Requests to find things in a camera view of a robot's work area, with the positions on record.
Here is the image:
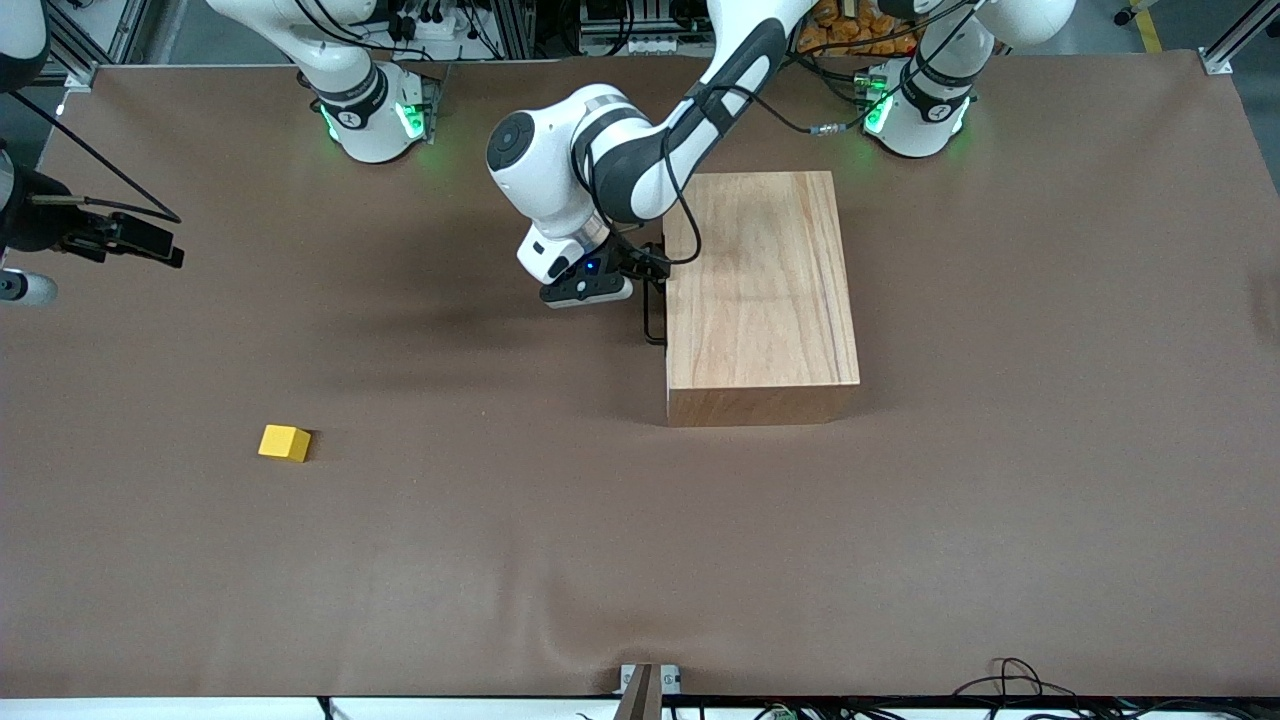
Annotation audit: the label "black drawer handle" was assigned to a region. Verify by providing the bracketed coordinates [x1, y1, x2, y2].
[642, 240, 669, 349]

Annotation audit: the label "yellow block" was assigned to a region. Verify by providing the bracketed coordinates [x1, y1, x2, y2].
[258, 425, 312, 464]

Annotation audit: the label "wooden drawer cabinet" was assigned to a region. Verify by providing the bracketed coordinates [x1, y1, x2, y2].
[663, 170, 862, 429]

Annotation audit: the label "aluminium equipment rack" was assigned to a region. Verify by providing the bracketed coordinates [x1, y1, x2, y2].
[470, 0, 716, 59]

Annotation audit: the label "orange toy pile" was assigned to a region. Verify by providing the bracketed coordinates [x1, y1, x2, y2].
[797, 0, 921, 58]

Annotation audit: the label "white power strip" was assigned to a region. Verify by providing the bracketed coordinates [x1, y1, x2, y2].
[385, 0, 471, 43]

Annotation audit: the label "brown table mat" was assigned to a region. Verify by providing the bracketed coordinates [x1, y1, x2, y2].
[0, 50, 1280, 701]

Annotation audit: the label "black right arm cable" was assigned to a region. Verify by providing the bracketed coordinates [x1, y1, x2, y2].
[8, 88, 183, 225]

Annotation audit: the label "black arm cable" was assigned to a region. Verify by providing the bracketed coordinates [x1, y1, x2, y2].
[590, 0, 986, 267]
[8, 88, 183, 225]

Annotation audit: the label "aluminium frame post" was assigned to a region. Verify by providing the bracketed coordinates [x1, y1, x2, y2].
[20, 0, 153, 91]
[1200, 0, 1280, 77]

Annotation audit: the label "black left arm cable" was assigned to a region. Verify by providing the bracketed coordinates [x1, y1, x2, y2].
[590, 0, 986, 267]

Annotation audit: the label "metal table edge bracket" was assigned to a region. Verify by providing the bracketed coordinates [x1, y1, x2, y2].
[618, 663, 683, 720]

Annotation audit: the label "black floor cables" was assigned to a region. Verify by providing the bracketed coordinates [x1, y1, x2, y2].
[950, 657, 1280, 720]

